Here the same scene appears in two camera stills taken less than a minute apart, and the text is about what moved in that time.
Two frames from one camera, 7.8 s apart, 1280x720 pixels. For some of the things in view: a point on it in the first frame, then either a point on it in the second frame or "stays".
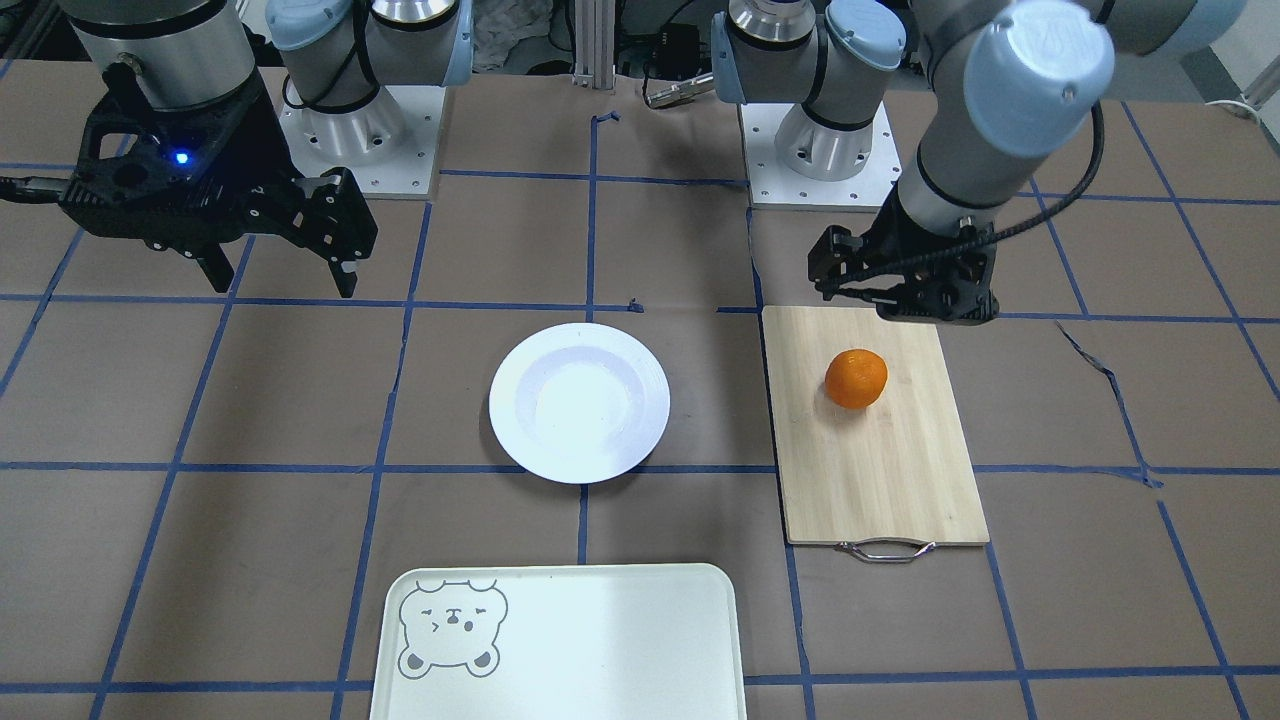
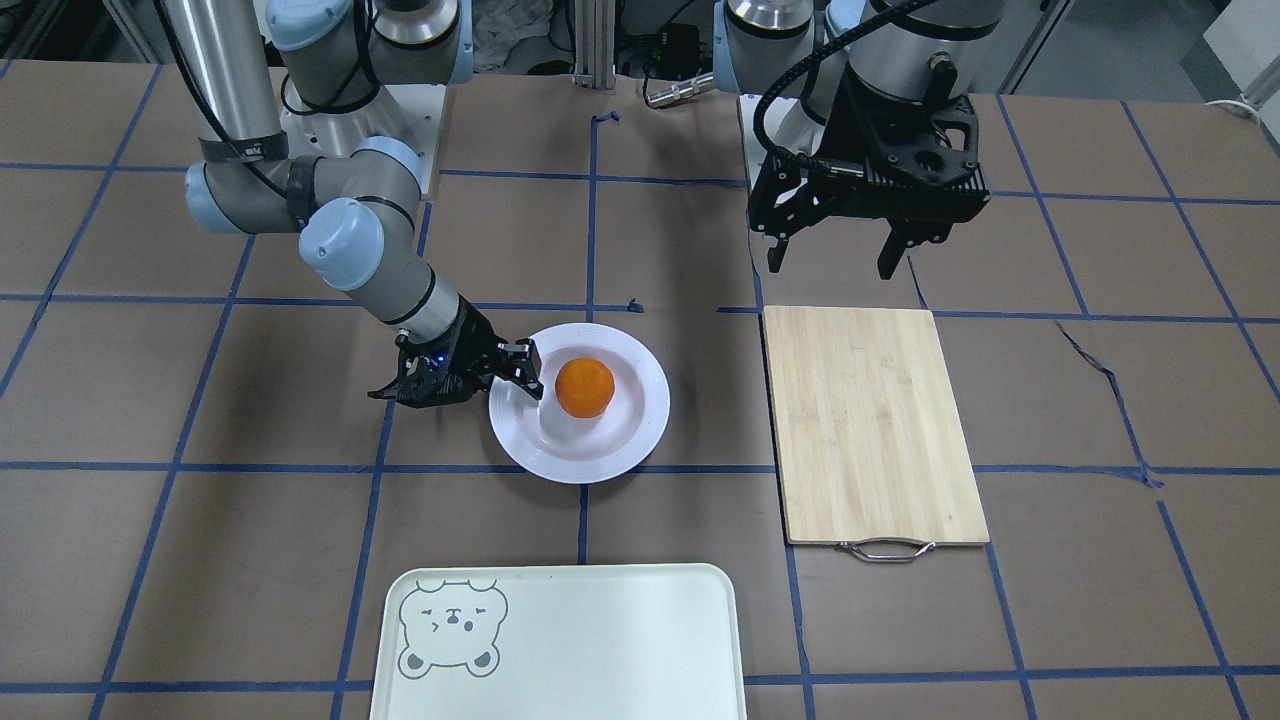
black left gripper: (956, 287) to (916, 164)
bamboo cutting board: (897, 472) stays
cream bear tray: (655, 641) stays
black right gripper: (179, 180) to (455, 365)
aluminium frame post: (595, 27) stays
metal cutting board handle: (886, 558) stays
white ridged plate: (579, 403) stays
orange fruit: (856, 378) to (584, 387)
